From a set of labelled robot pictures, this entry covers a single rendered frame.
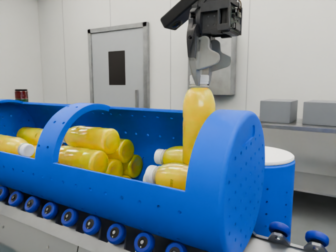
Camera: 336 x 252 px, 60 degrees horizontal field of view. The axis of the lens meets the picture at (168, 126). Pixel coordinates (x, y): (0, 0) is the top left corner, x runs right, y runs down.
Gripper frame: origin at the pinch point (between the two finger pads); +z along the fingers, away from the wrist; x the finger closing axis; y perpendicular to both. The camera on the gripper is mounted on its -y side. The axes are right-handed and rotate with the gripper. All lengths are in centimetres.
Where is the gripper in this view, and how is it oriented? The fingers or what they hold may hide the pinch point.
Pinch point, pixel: (199, 79)
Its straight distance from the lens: 60.3
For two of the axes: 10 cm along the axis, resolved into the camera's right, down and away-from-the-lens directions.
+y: 8.5, 0.8, -5.2
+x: 5.3, -1.1, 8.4
